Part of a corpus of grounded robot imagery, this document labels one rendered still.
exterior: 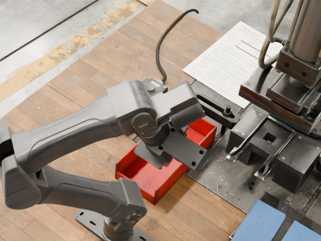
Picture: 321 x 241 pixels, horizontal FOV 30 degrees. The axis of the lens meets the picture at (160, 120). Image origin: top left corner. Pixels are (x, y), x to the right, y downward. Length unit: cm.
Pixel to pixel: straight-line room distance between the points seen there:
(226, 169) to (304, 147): 19
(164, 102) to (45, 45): 209
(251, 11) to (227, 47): 164
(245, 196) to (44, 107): 56
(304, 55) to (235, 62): 55
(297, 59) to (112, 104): 41
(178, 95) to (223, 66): 69
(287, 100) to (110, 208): 43
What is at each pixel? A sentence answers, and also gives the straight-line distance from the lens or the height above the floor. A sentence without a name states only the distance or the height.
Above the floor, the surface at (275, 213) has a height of 92.
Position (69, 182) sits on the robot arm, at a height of 115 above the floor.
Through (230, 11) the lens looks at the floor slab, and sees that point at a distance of 339.
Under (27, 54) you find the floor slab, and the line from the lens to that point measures 306.
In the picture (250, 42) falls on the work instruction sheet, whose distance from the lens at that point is 182.
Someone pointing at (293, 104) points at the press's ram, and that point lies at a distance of 128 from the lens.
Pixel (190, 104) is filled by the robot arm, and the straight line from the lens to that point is 104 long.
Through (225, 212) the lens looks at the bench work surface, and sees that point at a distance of 141.
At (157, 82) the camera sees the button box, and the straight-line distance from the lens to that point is 161.
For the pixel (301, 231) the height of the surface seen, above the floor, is 92.
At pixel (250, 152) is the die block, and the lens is 146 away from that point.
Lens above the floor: 207
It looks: 49 degrees down
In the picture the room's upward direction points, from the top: 7 degrees clockwise
